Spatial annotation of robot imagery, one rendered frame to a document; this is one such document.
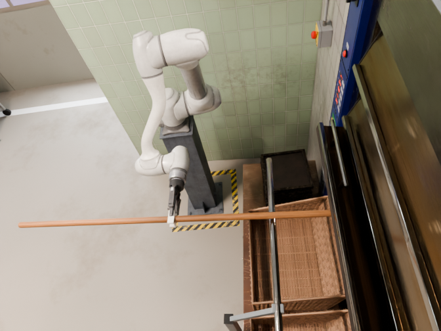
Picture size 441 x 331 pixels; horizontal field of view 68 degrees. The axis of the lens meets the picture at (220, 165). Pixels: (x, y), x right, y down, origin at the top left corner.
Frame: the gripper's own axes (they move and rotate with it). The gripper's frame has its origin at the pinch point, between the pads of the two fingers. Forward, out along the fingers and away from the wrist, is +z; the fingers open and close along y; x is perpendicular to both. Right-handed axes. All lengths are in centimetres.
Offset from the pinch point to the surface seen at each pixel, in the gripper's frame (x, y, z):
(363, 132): -82, -33, -16
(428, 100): -82, -75, 11
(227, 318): -23, 24, 38
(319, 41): -77, -25, -87
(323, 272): -73, 57, 8
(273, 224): -46.3, 2.0, 3.9
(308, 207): -68, 46, -27
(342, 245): -68, -25, 25
